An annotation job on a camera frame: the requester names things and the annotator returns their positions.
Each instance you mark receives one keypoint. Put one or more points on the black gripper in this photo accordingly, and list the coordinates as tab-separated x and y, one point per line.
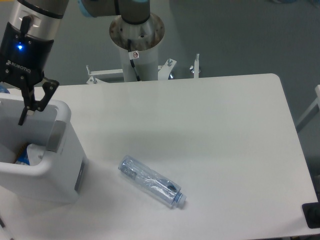
22	62

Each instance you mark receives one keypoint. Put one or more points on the white paper wrapper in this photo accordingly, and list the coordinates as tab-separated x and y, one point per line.
35	153

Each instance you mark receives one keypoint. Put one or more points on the clear plastic water bottle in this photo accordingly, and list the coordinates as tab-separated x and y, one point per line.
152	182

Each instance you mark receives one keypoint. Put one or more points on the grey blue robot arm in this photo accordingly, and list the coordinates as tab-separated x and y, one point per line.
40	19

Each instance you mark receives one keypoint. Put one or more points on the white trash can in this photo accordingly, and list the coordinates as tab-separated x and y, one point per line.
43	158

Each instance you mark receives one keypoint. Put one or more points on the blue object at left edge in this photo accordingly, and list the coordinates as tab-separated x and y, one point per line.
4	90

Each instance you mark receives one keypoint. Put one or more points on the blue packaging in bin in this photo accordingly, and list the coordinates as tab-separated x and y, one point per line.
22	155

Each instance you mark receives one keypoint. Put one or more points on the black clamp at table edge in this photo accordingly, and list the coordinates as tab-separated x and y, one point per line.
312	214

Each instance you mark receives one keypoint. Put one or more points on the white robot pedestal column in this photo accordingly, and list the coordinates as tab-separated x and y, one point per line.
138	44

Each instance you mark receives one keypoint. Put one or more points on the white pedestal base frame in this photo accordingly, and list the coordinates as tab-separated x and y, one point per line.
133	74

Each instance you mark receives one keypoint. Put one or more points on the white frame at right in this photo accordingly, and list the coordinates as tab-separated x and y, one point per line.
310	112

